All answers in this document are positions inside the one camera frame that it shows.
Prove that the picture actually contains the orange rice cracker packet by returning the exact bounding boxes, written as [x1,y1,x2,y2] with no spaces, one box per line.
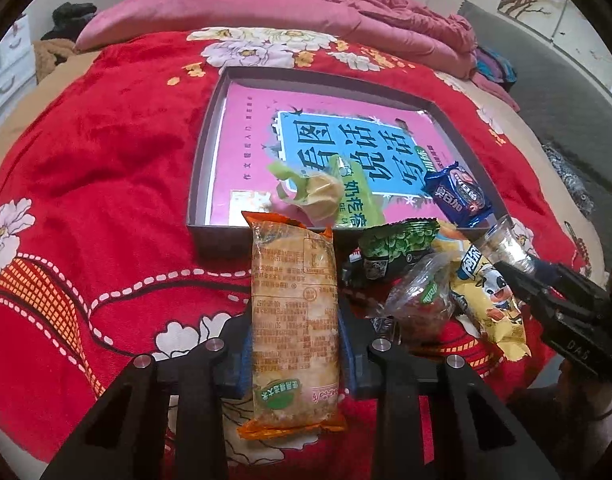
[238,211,346,440]

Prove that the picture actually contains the clear packet crispy snack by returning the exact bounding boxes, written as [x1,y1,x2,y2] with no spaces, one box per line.
[475,216,537,273]

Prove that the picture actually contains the yellow cartoon cow packet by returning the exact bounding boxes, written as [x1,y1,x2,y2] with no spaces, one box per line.
[432,220,530,362]

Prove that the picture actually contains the clear packet red snack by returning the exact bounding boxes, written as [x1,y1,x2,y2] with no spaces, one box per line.
[376,252,455,350]

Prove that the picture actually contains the blue oreo cookie packet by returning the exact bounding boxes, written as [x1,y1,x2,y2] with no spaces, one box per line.
[423,162,492,228]

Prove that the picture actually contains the green patterned snack packet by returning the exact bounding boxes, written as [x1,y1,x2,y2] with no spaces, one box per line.
[358,219,440,281]

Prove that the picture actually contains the grey quilted headboard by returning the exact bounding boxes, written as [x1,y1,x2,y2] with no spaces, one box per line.
[458,0,612,194]

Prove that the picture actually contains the red floral blanket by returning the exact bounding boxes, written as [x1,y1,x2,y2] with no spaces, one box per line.
[0,27,602,467]

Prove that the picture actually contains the pink and blue book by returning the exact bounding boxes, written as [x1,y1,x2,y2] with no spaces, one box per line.
[205,82,459,226]

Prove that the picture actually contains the colourful folded clothes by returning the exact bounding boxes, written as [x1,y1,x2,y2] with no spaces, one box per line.
[475,47,518,91]

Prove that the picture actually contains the green milk candy packet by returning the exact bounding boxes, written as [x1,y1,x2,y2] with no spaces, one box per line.
[268,154,385,229]

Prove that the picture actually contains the grey shallow box tray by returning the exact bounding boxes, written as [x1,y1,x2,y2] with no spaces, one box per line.
[187,67,508,258]

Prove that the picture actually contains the pink crumpled duvet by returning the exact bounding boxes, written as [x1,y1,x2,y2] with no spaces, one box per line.
[323,0,477,79]

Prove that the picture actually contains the white drawer cabinet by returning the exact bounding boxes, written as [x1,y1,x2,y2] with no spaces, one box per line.
[0,14,36,124]

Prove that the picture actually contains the black clothes pile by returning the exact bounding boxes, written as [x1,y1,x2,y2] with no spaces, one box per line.
[41,2,98,42]

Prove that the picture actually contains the pink pillow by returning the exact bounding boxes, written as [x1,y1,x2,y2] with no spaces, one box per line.
[76,0,369,51]

